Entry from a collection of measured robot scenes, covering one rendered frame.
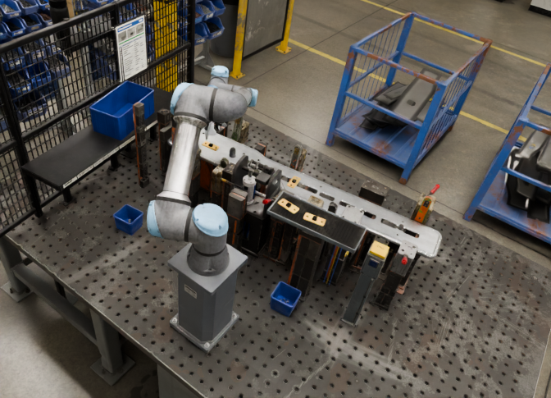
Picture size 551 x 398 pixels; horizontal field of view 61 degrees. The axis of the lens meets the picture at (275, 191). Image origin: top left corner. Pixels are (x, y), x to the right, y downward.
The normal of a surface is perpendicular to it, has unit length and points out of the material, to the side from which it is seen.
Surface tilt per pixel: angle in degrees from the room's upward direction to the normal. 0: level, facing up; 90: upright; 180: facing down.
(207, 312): 90
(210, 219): 8
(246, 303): 0
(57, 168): 0
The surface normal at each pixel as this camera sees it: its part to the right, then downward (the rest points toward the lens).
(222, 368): 0.13, -0.74
